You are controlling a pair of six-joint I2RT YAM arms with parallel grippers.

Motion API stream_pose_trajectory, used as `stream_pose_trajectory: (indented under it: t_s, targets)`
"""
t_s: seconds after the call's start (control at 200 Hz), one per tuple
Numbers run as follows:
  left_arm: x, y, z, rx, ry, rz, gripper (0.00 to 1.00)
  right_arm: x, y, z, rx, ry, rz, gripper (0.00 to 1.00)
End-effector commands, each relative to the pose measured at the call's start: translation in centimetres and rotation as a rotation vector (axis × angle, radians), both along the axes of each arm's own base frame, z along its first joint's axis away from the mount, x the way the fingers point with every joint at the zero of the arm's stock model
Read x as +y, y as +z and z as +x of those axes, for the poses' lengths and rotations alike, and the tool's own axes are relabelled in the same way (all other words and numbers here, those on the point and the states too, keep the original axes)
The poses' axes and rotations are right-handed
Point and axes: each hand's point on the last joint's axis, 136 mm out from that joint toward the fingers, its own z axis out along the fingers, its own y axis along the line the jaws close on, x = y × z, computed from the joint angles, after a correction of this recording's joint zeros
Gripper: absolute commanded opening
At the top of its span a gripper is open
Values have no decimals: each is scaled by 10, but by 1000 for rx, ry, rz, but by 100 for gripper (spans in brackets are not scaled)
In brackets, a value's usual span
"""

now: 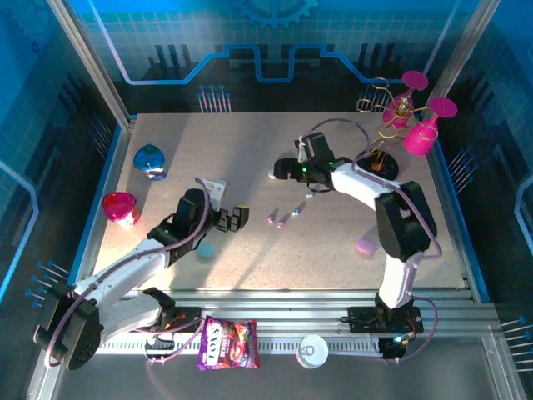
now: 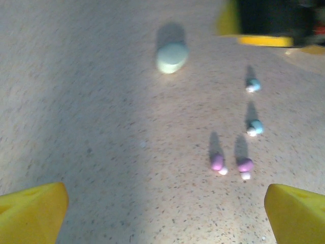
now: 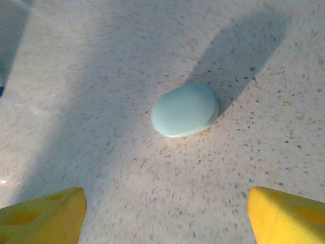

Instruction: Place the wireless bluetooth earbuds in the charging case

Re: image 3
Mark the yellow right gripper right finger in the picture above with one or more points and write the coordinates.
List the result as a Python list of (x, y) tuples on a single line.
[(287, 221)]

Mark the light blue earbud case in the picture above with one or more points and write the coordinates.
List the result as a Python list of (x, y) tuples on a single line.
[(182, 111)]

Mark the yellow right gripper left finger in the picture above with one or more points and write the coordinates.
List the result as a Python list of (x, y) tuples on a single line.
[(38, 221)]

